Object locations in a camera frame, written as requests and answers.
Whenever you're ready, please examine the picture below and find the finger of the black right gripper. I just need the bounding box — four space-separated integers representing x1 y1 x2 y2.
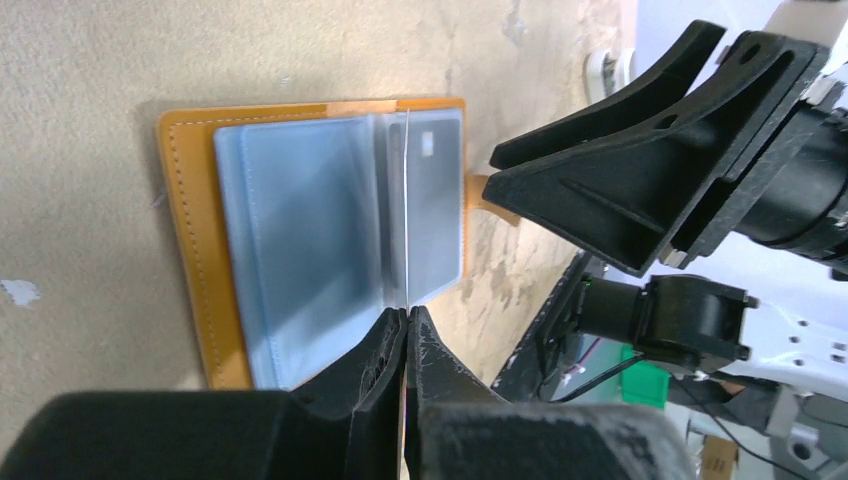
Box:
490 20 726 170
483 31 829 276

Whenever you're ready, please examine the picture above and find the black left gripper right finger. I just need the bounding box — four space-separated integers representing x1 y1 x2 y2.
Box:
404 307 696 479

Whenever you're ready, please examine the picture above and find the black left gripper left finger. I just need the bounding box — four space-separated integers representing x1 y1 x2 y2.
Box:
1 309 407 479

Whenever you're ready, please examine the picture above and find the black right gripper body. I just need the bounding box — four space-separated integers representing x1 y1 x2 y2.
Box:
662 79 847 279

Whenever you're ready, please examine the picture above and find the orange leather card holder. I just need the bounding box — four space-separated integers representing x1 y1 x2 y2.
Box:
156 97 523 392

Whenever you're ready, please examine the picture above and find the black credit card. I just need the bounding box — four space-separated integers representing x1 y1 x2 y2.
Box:
401 110 411 314

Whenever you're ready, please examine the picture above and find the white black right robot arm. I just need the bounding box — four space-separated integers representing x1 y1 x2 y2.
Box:
482 21 847 374

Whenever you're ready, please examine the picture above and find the green bin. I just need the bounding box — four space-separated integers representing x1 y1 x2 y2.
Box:
620 361 670 410

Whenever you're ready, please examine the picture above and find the cardboard box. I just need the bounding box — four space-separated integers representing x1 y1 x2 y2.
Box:
699 436 739 480

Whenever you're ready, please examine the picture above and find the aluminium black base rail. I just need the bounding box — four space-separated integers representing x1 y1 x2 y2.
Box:
491 251 603 402

